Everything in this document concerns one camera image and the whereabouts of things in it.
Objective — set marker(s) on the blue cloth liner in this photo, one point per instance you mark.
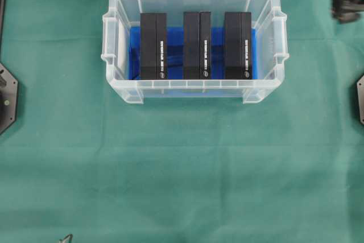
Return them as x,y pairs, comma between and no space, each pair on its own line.
175,37

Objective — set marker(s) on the black realsense box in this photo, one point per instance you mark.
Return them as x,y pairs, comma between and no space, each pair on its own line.
238,46
153,46
197,49

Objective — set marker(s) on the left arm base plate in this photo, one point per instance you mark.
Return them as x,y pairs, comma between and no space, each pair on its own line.
9,97

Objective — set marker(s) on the clear plastic storage case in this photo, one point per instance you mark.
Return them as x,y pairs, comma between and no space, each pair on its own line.
268,21

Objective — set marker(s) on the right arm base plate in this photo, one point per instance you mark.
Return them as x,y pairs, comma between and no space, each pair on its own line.
360,93

